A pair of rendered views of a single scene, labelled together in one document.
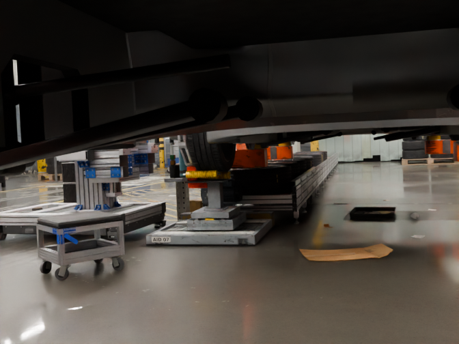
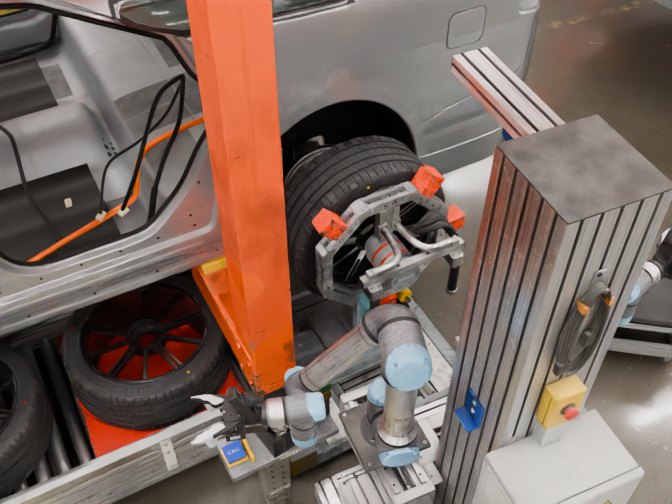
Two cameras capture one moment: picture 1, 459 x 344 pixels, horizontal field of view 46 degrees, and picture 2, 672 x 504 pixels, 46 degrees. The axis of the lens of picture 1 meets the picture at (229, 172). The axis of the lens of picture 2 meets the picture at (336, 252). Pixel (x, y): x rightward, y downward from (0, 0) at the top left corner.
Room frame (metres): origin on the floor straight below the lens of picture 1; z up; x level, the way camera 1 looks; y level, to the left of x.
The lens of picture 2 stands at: (5.78, 1.71, 3.02)
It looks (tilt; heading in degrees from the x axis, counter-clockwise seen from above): 47 degrees down; 228
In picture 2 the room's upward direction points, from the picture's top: straight up
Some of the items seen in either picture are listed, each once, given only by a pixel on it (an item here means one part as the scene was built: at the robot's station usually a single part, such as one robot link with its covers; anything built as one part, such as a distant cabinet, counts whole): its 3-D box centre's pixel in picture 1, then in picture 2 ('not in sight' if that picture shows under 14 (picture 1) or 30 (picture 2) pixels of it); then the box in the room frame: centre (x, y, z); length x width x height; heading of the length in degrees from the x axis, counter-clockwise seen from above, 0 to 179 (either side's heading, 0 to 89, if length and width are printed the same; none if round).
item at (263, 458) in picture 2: (180, 178); (277, 437); (4.95, 0.45, 0.44); 0.43 x 0.17 x 0.03; 166
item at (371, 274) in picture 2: not in sight; (377, 244); (4.40, 0.38, 1.03); 0.19 x 0.18 x 0.11; 76
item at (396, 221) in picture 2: not in sight; (425, 225); (4.21, 0.42, 1.03); 0.19 x 0.18 x 0.11; 76
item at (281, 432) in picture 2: (179, 170); (285, 421); (4.92, 0.46, 0.52); 0.20 x 0.14 x 0.13; 175
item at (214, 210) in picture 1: (215, 196); (357, 305); (4.24, 0.12, 0.32); 0.40 x 0.30 x 0.28; 166
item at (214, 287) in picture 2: (236, 148); (230, 285); (4.76, -0.07, 0.69); 0.52 x 0.17 x 0.35; 76
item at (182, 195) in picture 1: (182, 202); (273, 470); (4.98, 0.44, 0.21); 0.10 x 0.10 x 0.42; 76
